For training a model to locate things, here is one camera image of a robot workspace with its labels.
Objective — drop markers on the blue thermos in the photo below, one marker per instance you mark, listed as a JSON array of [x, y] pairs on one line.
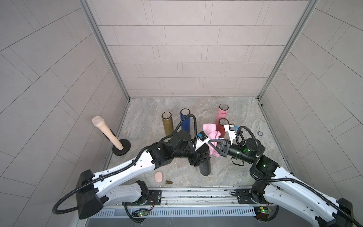
[[186, 123]]

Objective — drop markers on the beige microphone-shaped holder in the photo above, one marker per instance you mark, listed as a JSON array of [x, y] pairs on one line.
[[120, 147]]

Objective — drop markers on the gold thermos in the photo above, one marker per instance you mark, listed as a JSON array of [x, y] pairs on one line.
[[167, 122]]

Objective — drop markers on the right circuit board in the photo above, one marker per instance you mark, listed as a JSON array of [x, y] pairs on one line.
[[262, 213]]

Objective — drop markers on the pink cloth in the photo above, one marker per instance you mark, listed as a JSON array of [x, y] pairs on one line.
[[211, 131]]

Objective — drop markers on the pink oval soap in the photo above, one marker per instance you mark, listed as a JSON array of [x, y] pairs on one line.
[[158, 177]]

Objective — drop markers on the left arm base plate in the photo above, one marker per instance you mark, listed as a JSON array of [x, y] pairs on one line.
[[154, 197]]

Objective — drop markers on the left circuit board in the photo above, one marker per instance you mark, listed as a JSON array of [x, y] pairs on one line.
[[141, 213]]

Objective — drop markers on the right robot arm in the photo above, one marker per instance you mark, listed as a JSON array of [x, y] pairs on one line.
[[275, 185]]

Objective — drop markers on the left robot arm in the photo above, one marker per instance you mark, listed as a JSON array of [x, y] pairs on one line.
[[96, 190]]

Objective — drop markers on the aluminium front rail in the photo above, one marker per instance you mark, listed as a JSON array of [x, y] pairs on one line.
[[172, 196]]

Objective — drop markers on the red thermos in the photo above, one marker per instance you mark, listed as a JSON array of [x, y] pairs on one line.
[[221, 126]]

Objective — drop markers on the pink thermos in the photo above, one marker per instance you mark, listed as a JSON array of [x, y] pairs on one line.
[[221, 112]]

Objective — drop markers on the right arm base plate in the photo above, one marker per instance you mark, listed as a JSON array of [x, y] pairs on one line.
[[247, 196]]

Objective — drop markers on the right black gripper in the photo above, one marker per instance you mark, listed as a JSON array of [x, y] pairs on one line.
[[225, 149]]

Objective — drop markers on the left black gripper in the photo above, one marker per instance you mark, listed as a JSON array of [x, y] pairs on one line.
[[195, 160]]

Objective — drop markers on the circuit board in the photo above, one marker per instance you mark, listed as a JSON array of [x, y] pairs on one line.
[[262, 213], [141, 213]]

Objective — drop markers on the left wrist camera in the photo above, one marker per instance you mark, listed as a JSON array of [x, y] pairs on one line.
[[201, 139]]

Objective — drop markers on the black thermos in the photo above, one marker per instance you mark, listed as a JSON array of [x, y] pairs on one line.
[[205, 165]]

